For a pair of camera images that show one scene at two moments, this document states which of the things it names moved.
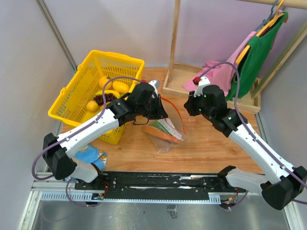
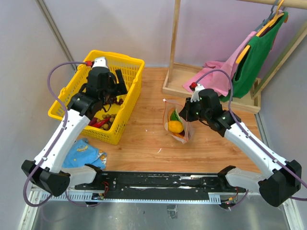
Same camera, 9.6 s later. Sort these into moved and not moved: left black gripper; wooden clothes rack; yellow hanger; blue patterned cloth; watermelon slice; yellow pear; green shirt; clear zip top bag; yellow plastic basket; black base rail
Moved: clear zip top bag; left black gripper; yellow pear; watermelon slice
Not moved: blue patterned cloth; yellow hanger; green shirt; yellow plastic basket; wooden clothes rack; black base rail
